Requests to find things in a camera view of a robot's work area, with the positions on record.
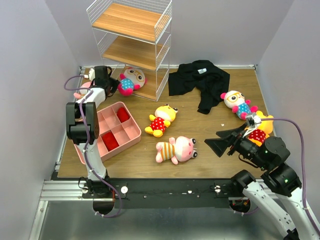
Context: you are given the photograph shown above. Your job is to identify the white panda plush blue dress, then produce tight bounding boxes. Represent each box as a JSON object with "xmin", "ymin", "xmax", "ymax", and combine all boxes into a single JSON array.
[{"xmin": 117, "ymin": 67, "xmax": 147, "ymax": 96}]

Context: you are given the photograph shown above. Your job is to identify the orange plush red dotted dress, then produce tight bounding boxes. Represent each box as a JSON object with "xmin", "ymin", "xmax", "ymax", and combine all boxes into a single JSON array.
[{"xmin": 246, "ymin": 110, "xmax": 274, "ymax": 147}]

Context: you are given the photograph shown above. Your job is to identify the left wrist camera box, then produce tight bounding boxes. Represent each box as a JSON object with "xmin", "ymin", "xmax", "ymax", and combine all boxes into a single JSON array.
[{"xmin": 83, "ymin": 67, "xmax": 95, "ymax": 82}]

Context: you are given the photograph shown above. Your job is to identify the pink frog plush striped shirt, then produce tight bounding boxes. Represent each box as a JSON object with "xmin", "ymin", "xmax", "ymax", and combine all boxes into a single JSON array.
[{"xmin": 155, "ymin": 136, "xmax": 198, "ymax": 165}]

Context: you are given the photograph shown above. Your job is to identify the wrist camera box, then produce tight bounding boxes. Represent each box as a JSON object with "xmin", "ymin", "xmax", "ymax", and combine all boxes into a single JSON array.
[
  {"xmin": 83, "ymin": 67, "xmax": 95, "ymax": 82},
  {"xmin": 245, "ymin": 112, "xmax": 262, "ymax": 131}
]

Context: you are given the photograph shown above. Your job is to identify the white panda plush yellow glasses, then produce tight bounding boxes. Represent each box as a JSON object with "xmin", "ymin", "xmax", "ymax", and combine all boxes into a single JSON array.
[{"xmin": 220, "ymin": 90, "xmax": 259, "ymax": 120}]

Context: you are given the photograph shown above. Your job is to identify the pink striped plush left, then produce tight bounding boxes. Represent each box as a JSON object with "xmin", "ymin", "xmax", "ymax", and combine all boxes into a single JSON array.
[{"xmin": 73, "ymin": 81, "xmax": 92, "ymax": 100}]

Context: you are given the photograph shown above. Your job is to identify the white wire shelf rack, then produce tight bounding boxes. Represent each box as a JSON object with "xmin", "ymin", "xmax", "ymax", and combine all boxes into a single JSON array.
[{"xmin": 86, "ymin": 0, "xmax": 173, "ymax": 101}]

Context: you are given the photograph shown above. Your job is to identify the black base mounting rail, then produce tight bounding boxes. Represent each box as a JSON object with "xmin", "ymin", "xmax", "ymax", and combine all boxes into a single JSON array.
[{"xmin": 79, "ymin": 177, "xmax": 258, "ymax": 210}]

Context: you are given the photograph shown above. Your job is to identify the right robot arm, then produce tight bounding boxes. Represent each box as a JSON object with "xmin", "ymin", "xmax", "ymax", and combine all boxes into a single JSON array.
[{"xmin": 204, "ymin": 124, "xmax": 320, "ymax": 240}]

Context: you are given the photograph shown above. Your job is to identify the pink divided storage tray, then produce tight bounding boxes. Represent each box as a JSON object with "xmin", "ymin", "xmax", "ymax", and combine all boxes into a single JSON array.
[{"xmin": 73, "ymin": 101, "xmax": 142, "ymax": 165}]

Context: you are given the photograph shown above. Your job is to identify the yellow plush red dotted dress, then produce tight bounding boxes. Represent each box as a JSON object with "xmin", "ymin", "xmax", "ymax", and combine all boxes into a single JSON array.
[{"xmin": 144, "ymin": 104, "xmax": 178, "ymax": 138}]

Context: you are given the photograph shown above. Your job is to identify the black crumpled cloth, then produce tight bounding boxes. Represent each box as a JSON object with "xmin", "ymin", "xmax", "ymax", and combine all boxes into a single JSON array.
[{"xmin": 168, "ymin": 60, "xmax": 230, "ymax": 115}]

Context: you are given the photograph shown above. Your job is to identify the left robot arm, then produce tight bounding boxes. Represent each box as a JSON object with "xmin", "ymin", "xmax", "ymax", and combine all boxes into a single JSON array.
[{"xmin": 64, "ymin": 65, "xmax": 120, "ymax": 198}]

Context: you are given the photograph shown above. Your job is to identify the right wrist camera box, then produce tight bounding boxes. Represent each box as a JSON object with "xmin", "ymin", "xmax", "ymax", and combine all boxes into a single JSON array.
[{"xmin": 245, "ymin": 112, "xmax": 262, "ymax": 131}]

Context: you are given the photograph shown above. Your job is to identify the red item in tray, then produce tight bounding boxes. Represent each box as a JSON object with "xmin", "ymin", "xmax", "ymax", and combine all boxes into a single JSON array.
[
  {"xmin": 116, "ymin": 107, "xmax": 130, "ymax": 123},
  {"xmin": 101, "ymin": 131, "xmax": 119, "ymax": 151}
]

